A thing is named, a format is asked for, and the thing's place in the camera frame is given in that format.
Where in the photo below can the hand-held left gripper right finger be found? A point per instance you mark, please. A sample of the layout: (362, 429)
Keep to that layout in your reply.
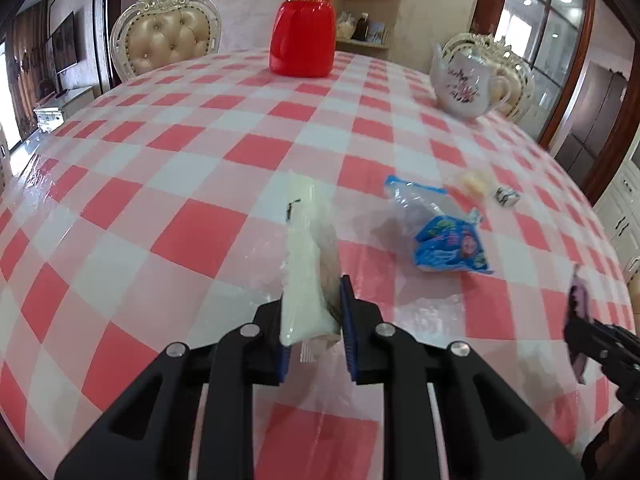
(348, 330)

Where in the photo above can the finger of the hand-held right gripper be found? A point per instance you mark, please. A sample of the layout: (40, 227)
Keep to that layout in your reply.
(595, 340)

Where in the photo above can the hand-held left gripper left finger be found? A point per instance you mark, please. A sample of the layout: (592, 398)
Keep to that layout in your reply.
(283, 370)

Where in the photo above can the purple snack packet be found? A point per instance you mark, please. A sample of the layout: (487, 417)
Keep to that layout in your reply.
(580, 300)

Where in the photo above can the white snack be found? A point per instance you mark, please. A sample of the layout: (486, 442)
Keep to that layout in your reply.
(305, 270)

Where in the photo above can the person's right forearm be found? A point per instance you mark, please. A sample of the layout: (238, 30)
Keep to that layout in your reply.
(615, 445)

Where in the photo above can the white drawer cabinet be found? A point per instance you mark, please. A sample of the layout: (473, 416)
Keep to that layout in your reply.
(620, 215)

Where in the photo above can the blue snack packet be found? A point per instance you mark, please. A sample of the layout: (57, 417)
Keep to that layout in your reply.
(450, 245)

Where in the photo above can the clear packet with blue edge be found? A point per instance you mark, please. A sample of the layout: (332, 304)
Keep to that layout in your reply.
(415, 200)

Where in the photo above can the small black white candy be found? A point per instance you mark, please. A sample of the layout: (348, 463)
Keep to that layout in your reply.
(506, 197)

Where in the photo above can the small yellow cake packet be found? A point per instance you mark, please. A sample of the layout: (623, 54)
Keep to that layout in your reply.
(475, 184)

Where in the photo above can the red white checked tablecloth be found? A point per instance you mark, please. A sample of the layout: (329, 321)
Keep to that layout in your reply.
(175, 185)

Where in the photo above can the dark refrigerator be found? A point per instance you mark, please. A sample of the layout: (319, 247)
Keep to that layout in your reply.
(595, 115)

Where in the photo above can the white floral teapot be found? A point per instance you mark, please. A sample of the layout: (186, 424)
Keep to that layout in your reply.
(465, 85)

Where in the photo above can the cream tufted ornate chair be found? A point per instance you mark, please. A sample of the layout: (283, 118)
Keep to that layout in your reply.
(517, 80)
(165, 35)

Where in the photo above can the dark bottle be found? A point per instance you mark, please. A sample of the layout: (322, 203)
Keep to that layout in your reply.
(361, 27)

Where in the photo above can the red thermos jug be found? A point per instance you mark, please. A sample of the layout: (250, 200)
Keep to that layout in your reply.
(302, 30)

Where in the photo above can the wooden corner shelf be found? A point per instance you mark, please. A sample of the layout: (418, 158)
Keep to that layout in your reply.
(370, 0)

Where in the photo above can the white television cabinet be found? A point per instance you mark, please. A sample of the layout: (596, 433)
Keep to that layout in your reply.
(62, 107)

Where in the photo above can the flat television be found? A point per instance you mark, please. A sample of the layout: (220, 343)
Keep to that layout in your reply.
(64, 45)

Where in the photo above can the brown curtain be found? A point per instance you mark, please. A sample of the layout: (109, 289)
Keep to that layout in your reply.
(27, 50)

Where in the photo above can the glass door with wooden frame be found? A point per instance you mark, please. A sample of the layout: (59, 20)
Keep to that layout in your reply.
(545, 35)

